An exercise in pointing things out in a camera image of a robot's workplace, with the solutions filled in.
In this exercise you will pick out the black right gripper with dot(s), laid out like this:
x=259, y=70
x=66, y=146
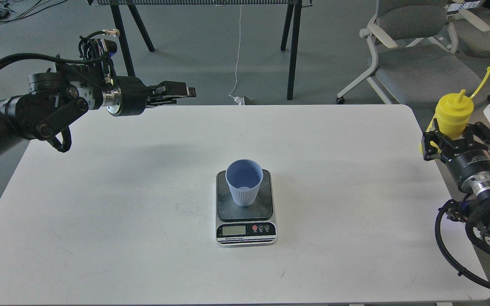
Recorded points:
x=467, y=159

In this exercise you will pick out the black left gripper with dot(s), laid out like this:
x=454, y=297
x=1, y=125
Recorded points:
x=131, y=96

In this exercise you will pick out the yellow squeeze bottle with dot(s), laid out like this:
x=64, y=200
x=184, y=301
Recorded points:
x=453, y=112

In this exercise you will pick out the blue ribbed plastic cup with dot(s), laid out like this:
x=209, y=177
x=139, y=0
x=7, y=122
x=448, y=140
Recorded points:
x=244, y=178

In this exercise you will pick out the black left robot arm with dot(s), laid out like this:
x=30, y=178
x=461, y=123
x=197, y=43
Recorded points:
x=58, y=98

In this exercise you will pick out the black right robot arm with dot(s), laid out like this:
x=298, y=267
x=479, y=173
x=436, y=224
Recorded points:
x=455, y=210

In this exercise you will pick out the digital kitchen scale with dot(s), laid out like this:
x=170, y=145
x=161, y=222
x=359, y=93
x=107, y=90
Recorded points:
x=245, y=226

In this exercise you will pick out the grey office chair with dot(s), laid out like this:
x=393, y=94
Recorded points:
x=413, y=60
x=472, y=23

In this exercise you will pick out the black metal frame table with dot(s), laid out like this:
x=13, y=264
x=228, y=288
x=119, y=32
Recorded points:
x=290, y=32

